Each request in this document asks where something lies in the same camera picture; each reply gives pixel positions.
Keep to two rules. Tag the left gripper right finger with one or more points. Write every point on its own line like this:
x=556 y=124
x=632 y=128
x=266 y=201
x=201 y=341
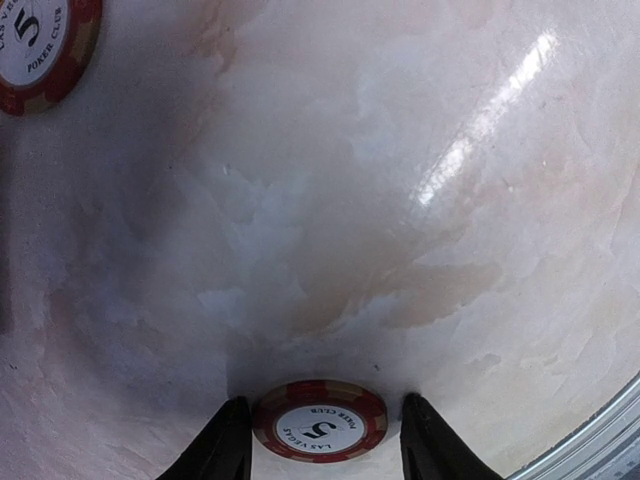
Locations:
x=431 y=449

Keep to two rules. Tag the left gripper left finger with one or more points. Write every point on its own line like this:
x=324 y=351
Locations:
x=222 y=450

